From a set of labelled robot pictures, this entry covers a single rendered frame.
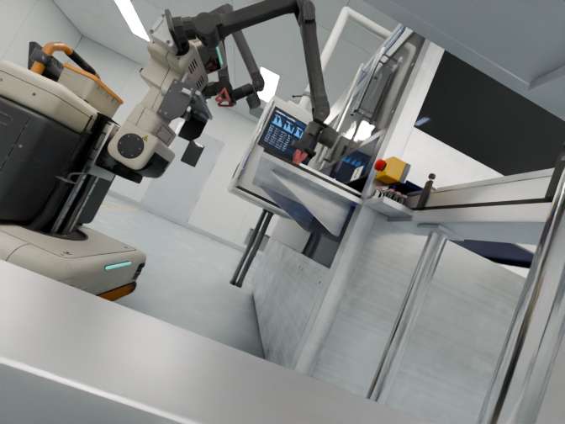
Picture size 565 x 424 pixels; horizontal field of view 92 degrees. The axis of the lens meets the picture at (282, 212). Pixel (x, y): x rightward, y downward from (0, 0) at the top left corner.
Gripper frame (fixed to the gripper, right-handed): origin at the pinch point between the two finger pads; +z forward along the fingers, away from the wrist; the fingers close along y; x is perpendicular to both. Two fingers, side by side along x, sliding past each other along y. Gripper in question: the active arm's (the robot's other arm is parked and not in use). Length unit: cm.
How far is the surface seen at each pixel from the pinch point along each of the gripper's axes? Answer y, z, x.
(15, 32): -497, -89, 420
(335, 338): 39, 49, -12
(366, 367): 54, 53, -12
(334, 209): 21.3, 6.8, -2.1
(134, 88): -355, -134, 544
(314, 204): 13.4, 9.1, -2.0
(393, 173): 28.2, -8.8, -21.3
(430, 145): 41, -30, -12
